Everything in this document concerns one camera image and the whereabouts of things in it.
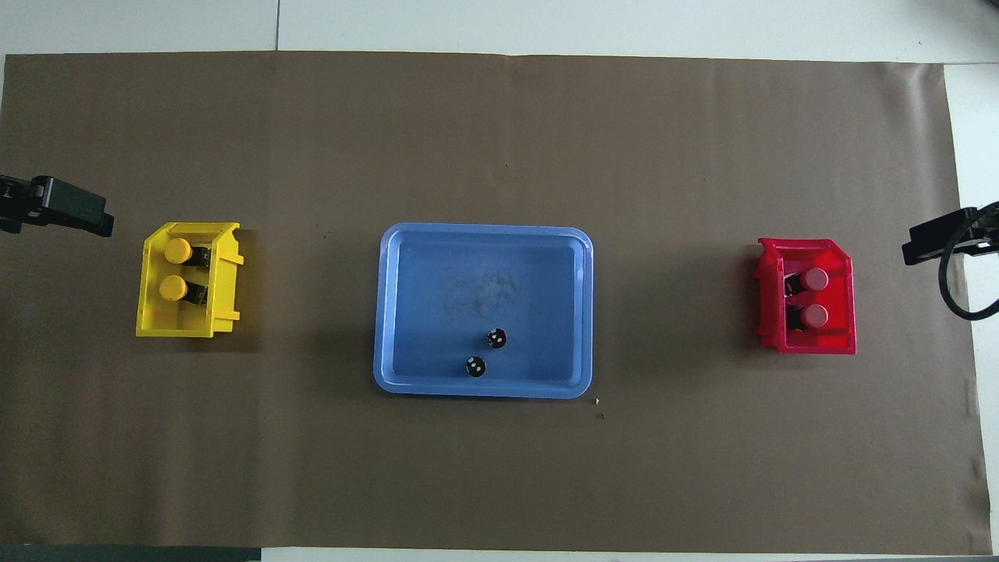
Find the blue plastic tray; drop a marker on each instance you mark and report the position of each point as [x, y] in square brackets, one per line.
[437, 312]

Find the red plastic bin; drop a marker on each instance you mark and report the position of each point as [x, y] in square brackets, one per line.
[839, 336]

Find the brown paper mat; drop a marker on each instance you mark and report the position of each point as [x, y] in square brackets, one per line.
[499, 476]

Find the yellow push button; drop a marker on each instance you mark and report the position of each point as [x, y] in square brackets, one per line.
[178, 251]
[172, 289]

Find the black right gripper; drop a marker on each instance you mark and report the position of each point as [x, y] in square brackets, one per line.
[988, 234]

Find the yellow plastic bin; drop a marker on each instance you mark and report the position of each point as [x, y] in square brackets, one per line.
[152, 320]

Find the black cylindrical capacitor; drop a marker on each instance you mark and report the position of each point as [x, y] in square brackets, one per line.
[476, 366]
[496, 338]

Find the red push button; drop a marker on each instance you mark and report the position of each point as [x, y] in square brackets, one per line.
[815, 279]
[815, 315]

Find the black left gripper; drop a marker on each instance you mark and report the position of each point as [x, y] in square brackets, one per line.
[15, 203]

